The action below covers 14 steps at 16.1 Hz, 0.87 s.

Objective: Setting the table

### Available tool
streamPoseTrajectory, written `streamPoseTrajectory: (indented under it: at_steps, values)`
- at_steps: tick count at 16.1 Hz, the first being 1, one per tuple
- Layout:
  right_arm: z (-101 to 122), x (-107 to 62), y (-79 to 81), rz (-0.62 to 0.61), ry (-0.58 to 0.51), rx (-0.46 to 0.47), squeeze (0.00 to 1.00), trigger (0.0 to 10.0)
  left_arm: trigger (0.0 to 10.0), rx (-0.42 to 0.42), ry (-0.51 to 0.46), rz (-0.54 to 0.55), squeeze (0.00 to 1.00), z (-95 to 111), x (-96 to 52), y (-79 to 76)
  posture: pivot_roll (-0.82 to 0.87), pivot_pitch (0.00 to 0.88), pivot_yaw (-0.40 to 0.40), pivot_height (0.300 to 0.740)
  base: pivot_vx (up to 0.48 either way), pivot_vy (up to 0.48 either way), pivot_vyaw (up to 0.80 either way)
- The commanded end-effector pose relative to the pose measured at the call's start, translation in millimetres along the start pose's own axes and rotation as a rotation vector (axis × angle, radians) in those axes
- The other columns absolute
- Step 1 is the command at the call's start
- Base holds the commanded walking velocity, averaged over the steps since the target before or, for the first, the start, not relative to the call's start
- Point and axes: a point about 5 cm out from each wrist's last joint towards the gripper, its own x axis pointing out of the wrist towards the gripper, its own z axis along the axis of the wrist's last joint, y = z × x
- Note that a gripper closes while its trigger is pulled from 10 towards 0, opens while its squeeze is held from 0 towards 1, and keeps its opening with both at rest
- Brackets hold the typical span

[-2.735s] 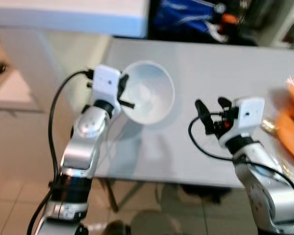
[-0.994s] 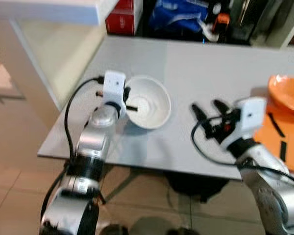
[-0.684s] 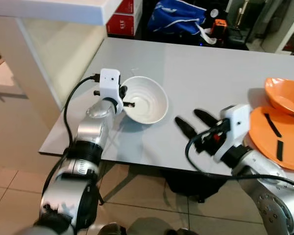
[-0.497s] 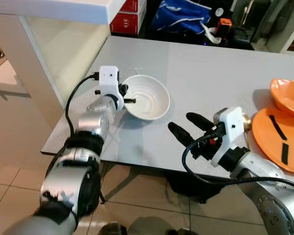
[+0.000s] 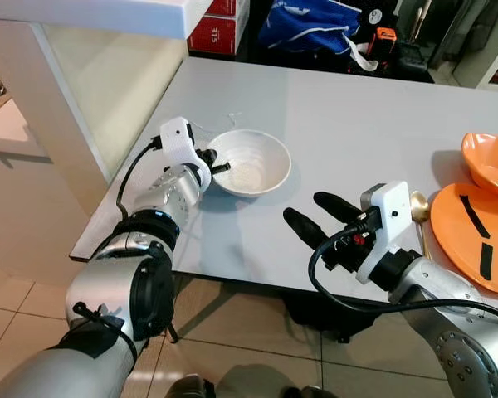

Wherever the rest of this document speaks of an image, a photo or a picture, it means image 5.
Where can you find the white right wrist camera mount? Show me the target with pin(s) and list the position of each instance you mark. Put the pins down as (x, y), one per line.
(390, 215)

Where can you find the orange plate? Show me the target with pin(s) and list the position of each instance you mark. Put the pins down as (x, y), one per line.
(456, 249)

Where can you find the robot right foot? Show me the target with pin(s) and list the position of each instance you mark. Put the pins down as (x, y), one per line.
(303, 392)

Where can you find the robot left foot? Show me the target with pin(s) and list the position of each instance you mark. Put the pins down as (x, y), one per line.
(191, 388)

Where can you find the black table leg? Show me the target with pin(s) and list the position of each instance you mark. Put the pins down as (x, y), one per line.
(173, 333)

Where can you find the blue bag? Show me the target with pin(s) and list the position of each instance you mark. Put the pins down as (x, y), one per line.
(307, 25)

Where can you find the white kitchen counter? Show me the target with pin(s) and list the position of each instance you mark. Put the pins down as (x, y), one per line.
(83, 12)

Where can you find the gold metal spoon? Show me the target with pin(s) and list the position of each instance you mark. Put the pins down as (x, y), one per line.
(419, 206)

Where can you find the orange bowl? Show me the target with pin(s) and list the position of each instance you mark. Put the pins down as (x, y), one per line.
(494, 162)

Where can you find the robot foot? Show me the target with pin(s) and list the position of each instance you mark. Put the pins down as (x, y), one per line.
(303, 392)
(191, 388)

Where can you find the black table base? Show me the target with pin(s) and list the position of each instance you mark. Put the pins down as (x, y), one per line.
(332, 325)

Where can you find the white ceramic bowl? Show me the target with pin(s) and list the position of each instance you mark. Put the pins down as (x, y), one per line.
(257, 162)

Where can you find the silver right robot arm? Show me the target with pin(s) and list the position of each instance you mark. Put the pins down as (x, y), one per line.
(465, 348)

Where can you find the short black tape strip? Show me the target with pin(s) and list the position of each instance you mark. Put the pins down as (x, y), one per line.
(486, 261)

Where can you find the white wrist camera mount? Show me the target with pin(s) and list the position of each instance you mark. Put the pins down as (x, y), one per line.
(176, 141)
(390, 215)

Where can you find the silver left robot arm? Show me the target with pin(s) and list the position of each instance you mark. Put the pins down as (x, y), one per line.
(108, 282)

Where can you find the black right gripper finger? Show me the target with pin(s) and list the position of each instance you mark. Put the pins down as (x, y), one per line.
(339, 207)
(305, 228)

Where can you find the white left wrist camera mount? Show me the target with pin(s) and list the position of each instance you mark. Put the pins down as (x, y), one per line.
(176, 141)

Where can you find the orange and black power tool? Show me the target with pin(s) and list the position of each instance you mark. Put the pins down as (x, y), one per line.
(385, 37)

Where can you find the red cardboard box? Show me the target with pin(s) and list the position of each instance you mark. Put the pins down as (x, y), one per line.
(220, 35)
(231, 7)

